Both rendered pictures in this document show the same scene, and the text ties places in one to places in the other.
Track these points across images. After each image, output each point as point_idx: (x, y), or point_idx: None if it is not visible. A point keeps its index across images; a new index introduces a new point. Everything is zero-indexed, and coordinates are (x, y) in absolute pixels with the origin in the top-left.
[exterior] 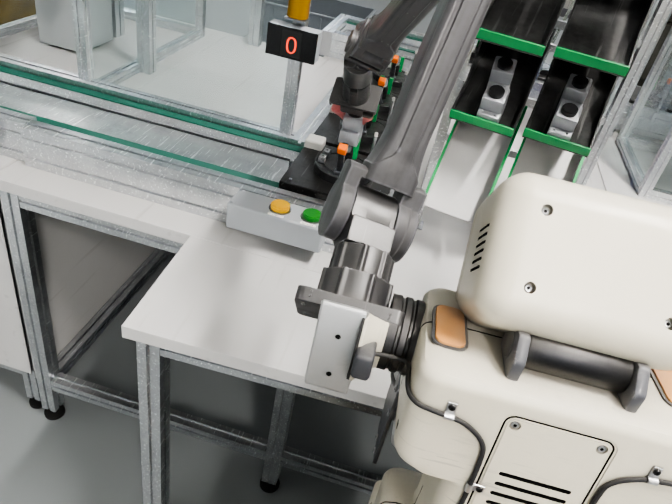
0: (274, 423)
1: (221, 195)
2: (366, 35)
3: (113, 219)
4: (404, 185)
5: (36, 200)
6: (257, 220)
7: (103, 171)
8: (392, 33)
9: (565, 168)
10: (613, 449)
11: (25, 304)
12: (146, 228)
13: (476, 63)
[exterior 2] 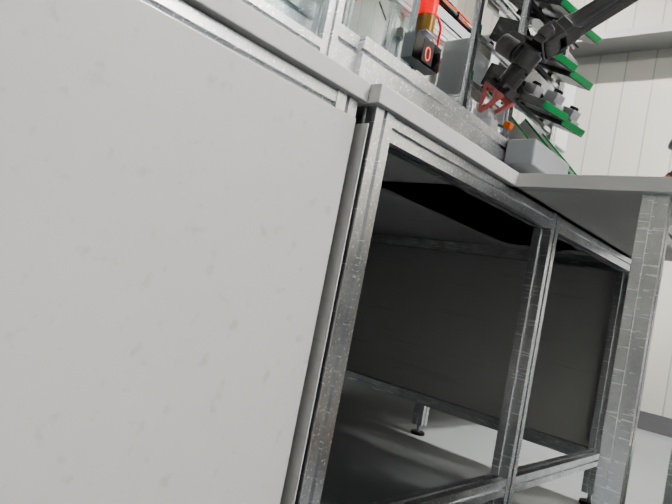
0: (519, 421)
1: (497, 146)
2: (572, 23)
3: (476, 154)
4: None
5: (420, 126)
6: (546, 156)
7: (427, 112)
8: (597, 20)
9: None
10: None
11: (336, 338)
12: (495, 165)
13: None
